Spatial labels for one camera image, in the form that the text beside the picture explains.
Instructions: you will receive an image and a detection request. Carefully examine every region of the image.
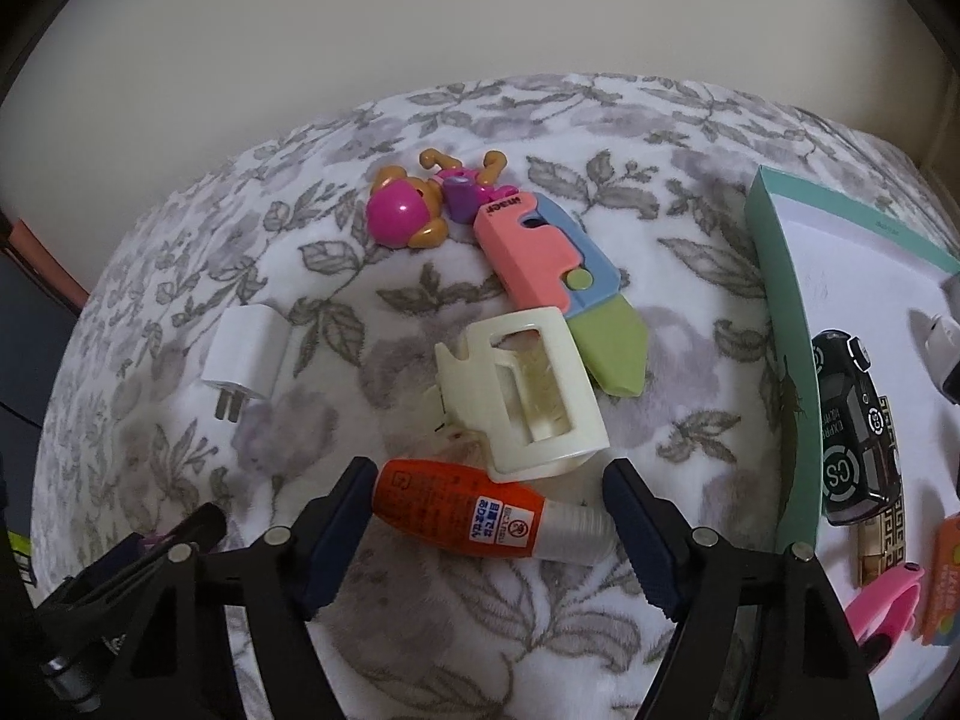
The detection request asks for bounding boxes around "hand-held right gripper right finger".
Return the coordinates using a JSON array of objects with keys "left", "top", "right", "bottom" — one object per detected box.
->
[{"left": 602, "top": 457, "right": 878, "bottom": 720}]

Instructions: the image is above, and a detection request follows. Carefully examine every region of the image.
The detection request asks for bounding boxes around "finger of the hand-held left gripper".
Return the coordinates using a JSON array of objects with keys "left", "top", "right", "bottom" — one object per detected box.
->
[{"left": 45, "top": 502, "right": 227, "bottom": 616}]

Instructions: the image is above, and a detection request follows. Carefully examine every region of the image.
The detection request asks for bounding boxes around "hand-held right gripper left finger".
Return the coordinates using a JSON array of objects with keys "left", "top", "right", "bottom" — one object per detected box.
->
[{"left": 112, "top": 457, "right": 380, "bottom": 720}]

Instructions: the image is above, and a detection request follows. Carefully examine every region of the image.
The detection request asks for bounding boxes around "orange glue bottle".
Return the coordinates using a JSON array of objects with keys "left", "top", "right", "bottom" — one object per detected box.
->
[{"left": 371, "top": 459, "right": 620, "bottom": 563}]

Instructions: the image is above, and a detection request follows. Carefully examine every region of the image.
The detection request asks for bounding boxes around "cream hair claw clip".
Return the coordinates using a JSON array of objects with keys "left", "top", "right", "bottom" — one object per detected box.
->
[{"left": 424, "top": 307, "right": 610, "bottom": 482}]

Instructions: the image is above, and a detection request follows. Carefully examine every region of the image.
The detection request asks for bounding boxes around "white charger plug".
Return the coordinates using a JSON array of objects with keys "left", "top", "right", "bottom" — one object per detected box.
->
[{"left": 202, "top": 305, "right": 292, "bottom": 422}]

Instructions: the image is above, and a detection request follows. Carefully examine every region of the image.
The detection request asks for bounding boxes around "black toy car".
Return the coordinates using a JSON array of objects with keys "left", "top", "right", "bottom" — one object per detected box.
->
[{"left": 811, "top": 328, "right": 905, "bottom": 526}]

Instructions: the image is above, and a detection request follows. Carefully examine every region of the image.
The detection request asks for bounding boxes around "pink wristwatch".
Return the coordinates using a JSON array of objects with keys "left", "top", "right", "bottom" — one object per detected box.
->
[{"left": 844, "top": 562, "right": 925, "bottom": 676}]

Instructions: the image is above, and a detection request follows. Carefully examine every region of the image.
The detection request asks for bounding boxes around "pink blue green toy knife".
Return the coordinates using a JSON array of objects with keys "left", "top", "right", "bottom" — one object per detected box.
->
[{"left": 472, "top": 191, "right": 647, "bottom": 396}]

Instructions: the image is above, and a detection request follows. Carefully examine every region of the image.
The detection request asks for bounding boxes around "bear toy with pink helmet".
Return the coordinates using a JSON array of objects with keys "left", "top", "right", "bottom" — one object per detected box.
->
[{"left": 366, "top": 148, "right": 518, "bottom": 250}]

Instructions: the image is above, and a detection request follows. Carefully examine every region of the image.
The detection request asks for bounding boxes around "teal-edged white tray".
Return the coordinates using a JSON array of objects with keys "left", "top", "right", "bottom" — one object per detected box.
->
[{"left": 745, "top": 165, "right": 960, "bottom": 720}]

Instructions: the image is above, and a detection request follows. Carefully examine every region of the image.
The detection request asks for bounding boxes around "grey white wristband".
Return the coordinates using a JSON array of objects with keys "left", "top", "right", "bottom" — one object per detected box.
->
[{"left": 909, "top": 307, "right": 960, "bottom": 400}]

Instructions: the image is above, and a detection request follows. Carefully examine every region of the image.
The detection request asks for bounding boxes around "green box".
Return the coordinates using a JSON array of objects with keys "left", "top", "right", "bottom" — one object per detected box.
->
[{"left": 9, "top": 532, "right": 38, "bottom": 586}]

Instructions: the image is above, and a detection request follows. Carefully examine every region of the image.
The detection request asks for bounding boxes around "floral grey white blanket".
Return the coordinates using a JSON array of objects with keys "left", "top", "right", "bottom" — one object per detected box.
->
[{"left": 30, "top": 73, "right": 960, "bottom": 720}]

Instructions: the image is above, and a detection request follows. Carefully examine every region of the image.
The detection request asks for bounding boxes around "dark blue cabinet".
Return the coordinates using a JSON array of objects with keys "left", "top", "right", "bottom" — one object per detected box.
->
[{"left": 0, "top": 240, "right": 83, "bottom": 556}]

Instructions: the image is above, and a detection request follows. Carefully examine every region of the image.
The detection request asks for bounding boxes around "salmon coloured board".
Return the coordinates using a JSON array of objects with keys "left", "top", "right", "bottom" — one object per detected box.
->
[{"left": 7, "top": 219, "right": 95, "bottom": 308}]

